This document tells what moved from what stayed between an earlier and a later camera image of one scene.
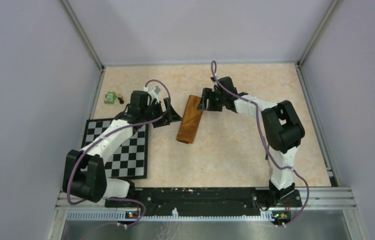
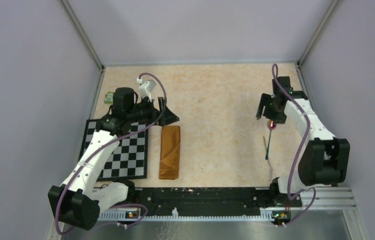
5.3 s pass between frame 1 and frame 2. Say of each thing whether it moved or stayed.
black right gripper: moved
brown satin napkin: moved
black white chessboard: stayed
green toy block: stayed
